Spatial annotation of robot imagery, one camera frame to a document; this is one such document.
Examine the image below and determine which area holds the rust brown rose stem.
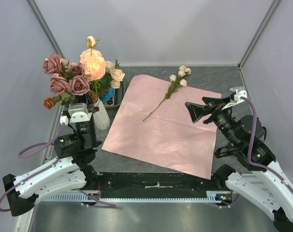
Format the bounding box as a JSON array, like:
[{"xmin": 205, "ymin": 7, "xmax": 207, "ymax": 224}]
[{"xmin": 44, "ymin": 91, "xmax": 98, "ymax": 110}]

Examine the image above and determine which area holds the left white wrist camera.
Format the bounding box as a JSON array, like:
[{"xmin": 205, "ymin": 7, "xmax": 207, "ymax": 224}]
[{"xmin": 59, "ymin": 103, "xmax": 93, "ymax": 126}]

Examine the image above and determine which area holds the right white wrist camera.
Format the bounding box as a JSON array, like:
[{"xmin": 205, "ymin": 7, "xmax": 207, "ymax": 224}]
[{"xmin": 223, "ymin": 86, "xmax": 247, "ymax": 109}]

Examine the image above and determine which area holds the dark green plastic tray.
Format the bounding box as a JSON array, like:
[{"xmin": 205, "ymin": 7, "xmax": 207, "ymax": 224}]
[{"xmin": 103, "ymin": 82, "xmax": 126, "ymax": 111}]

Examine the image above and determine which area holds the blue rimmed black bowl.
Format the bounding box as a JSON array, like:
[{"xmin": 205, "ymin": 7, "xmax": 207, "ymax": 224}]
[{"xmin": 100, "ymin": 88, "xmax": 115, "ymax": 103}]

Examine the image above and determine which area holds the aluminium frame post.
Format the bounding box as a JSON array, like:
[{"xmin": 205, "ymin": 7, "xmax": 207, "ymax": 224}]
[
  {"xmin": 25, "ymin": 0, "xmax": 64, "ymax": 57},
  {"xmin": 238, "ymin": 0, "xmax": 282, "ymax": 71}
]

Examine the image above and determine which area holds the light blue slotted cable duct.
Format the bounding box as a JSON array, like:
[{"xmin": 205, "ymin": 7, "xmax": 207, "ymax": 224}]
[{"xmin": 43, "ymin": 191, "xmax": 232, "ymax": 203}]

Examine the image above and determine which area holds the purple pink wrapping paper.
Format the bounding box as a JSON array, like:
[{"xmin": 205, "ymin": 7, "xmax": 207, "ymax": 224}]
[{"xmin": 102, "ymin": 74, "xmax": 220, "ymax": 179}]

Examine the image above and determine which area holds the mauve rose flower stem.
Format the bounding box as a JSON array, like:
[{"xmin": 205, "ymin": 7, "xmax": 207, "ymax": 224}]
[{"xmin": 43, "ymin": 54, "xmax": 90, "ymax": 96}]

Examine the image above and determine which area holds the white ribbed vase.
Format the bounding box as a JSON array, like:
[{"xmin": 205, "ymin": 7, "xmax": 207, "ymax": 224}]
[{"xmin": 93, "ymin": 100, "xmax": 110, "ymax": 130}]

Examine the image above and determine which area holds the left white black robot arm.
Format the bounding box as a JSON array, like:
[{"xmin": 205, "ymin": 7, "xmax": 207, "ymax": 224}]
[{"xmin": 1, "ymin": 93, "xmax": 100, "ymax": 217}]

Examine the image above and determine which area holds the pink peony bud stem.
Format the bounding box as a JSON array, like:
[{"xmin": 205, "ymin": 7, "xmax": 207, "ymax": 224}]
[{"xmin": 80, "ymin": 36, "xmax": 110, "ymax": 98}]

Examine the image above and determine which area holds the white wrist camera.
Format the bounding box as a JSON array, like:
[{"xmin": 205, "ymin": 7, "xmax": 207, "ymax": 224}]
[
  {"xmin": 59, "ymin": 103, "xmax": 93, "ymax": 126},
  {"xmin": 223, "ymin": 86, "xmax": 247, "ymax": 109}
]

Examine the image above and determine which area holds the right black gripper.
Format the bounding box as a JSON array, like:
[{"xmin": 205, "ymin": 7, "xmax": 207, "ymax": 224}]
[{"xmin": 185, "ymin": 95, "xmax": 240, "ymax": 146}]

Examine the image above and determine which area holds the white small rose stem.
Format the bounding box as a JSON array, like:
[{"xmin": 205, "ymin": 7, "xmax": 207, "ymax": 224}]
[{"xmin": 143, "ymin": 65, "xmax": 191, "ymax": 122}]

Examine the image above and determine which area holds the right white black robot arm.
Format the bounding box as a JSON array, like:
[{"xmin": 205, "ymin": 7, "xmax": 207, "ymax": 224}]
[{"xmin": 185, "ymin": 94, "xmax": 293, "ymax": 232}]

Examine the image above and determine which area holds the beige square board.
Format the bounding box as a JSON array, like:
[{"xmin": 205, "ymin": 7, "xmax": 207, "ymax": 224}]
[{"xmin": 104, "ymin": 90, "xmax": 117, "ymax": 106}]

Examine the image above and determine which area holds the right aluminium frame post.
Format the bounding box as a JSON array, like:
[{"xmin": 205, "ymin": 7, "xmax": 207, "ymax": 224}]
[{"xmin": 238, "ymin": 0, "xmax": 282, "ymax": 71}]

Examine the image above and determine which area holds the cream rose flower stem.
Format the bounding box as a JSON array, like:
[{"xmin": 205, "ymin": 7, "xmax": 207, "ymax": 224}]
[{"xmin": 105, "ymin": 59, "xmax": 125, "ymax": 89}]

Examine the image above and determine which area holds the left aluminium frame post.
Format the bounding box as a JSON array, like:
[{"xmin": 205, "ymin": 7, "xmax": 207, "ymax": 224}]
[{"xmin": 25, "ymin": 0, "xmax": 64, "ymax": 57}]

